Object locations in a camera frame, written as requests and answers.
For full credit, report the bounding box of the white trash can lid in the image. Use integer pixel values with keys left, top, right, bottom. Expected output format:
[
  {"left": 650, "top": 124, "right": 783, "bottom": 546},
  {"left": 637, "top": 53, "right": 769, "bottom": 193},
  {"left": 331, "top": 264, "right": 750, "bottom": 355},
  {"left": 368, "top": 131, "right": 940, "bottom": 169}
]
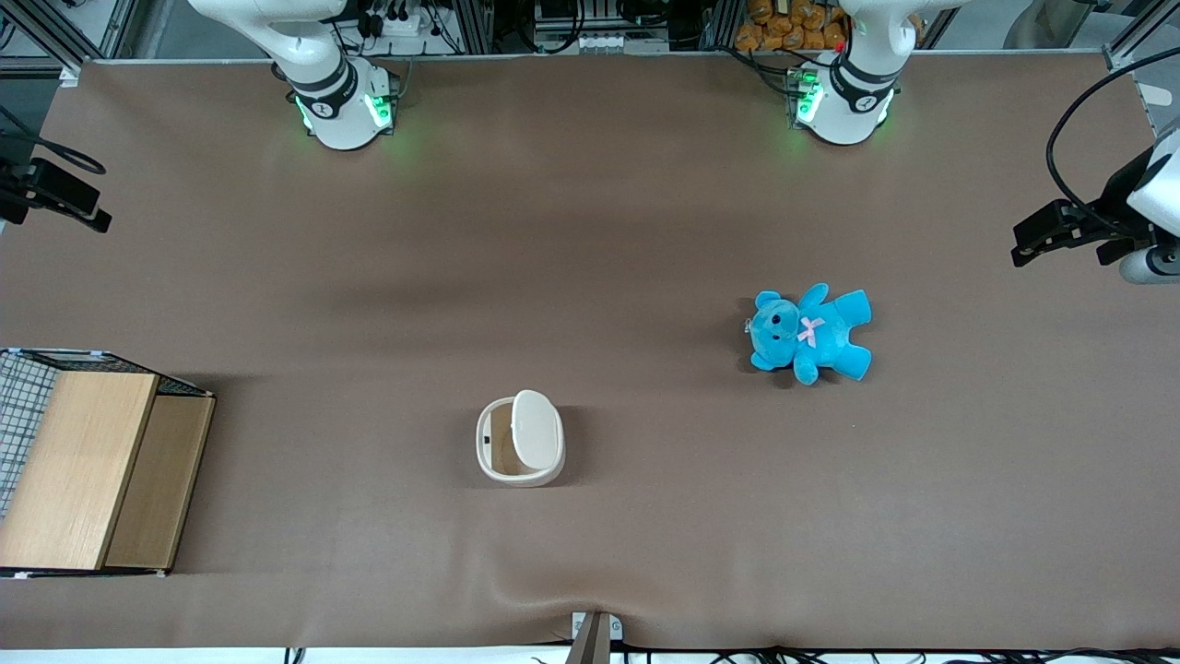
[{"left": 510, "top": 389, "right": 565, "bottom": 471}]

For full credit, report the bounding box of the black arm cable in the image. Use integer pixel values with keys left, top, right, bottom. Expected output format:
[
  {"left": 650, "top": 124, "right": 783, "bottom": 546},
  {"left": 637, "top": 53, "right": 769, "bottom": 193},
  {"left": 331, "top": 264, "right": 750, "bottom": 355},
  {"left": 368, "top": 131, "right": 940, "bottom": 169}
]
[
  {"left": 0, "top": 106, "right": 107, "bottom": 176},
  {"left": 1046, "top": 46, "right": 1180, "bottom": 218}
]

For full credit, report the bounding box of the blue plush teddy bear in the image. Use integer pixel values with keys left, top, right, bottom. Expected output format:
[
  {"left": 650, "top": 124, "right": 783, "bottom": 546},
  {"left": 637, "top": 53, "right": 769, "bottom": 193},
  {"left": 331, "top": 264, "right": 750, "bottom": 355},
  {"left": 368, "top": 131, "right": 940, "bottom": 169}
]
[{"left": 745, "top": 282, "right": 873, "bottom": 386}]

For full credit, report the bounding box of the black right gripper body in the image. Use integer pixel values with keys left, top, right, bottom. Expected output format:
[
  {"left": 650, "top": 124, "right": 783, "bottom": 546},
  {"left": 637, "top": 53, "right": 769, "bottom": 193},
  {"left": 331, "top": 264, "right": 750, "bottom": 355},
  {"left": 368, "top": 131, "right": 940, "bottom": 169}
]
[{"left": 0, "top": 161, "right": 36, "bottom": 225}]

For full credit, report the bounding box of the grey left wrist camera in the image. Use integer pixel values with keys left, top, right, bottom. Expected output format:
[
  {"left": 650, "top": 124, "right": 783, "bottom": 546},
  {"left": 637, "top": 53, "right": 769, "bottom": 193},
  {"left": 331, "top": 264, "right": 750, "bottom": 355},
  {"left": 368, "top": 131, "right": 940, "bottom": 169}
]
[{"left": 1118, "top": 242, "right": 1180, "bottom": 285}]

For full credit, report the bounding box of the white power strip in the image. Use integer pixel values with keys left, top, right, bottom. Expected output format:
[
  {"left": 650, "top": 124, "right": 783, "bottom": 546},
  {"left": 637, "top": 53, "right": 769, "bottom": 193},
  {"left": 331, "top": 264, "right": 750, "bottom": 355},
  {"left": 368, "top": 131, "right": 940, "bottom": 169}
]
[{"left": 369, "top": 11, "right": 436, "bottom": 44}]

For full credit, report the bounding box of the wooden shelf with wire basket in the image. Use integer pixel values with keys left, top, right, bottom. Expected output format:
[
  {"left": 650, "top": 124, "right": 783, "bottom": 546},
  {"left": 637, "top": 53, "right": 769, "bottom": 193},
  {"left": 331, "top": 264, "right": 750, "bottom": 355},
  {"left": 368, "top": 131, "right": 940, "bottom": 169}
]
[{"left": 0, "top": 369, "right": 216, "bottom": 577}]

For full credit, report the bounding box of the white trash can body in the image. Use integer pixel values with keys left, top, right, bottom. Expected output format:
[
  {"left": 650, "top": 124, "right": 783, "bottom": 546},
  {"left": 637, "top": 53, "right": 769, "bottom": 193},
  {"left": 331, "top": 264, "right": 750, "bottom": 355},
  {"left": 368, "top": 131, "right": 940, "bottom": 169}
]
[{"left": 475, "top": 395, "right": 566, "bottom": 488}]

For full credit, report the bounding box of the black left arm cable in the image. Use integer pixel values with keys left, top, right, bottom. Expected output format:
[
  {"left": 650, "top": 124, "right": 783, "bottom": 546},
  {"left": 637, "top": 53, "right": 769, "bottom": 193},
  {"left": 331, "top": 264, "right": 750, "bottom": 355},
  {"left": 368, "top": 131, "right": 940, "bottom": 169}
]
[{"left": 1046, "top": 46, "right": 1180, "bottom": 218}]

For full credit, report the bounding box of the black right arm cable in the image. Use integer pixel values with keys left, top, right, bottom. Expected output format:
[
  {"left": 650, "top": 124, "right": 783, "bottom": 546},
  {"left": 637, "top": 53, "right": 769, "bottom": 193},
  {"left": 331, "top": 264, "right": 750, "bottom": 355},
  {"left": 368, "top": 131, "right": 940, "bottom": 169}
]
[{"left": 0, "top": 106, "right": 107, "bottom": 176}]

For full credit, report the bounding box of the aluminium frame strut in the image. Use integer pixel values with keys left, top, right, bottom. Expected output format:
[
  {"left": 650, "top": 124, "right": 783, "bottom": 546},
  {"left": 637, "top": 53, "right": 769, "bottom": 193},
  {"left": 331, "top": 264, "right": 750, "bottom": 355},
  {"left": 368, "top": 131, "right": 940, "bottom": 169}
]
[{"left": 0, "top": 0, "right": 139, "bottom": 89}]

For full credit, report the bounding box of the aluminium camera mount profile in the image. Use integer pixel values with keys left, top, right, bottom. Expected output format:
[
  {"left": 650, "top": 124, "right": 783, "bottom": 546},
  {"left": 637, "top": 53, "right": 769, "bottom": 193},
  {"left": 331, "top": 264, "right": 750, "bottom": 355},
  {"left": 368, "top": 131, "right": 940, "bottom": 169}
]
[{"left": 570, "top": 611, "right": 625, "bottom": 664}]

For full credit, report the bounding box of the orange plush toy heap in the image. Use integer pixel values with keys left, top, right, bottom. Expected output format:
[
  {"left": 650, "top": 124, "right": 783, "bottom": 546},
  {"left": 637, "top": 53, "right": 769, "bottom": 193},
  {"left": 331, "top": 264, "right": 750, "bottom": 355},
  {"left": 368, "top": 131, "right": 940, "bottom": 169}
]
[{"left": 735, "top": 0, "right": 847, "bottom": 53}]

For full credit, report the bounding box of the aluminium frame post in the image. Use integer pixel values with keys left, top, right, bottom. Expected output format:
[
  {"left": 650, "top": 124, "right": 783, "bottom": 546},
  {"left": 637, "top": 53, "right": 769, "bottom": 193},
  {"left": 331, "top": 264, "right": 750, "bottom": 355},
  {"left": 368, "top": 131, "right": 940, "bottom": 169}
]
[{"left": 1102, "top": 0, "right": 1180, "bottom": 71}]

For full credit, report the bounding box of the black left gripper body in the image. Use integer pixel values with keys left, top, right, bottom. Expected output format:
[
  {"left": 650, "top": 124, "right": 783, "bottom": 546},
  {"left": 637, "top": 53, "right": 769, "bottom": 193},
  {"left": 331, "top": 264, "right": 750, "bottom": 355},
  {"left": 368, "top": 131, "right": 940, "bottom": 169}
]
[{"left": 1079, "top": 148, "right": 1158, "bottom": 267}]

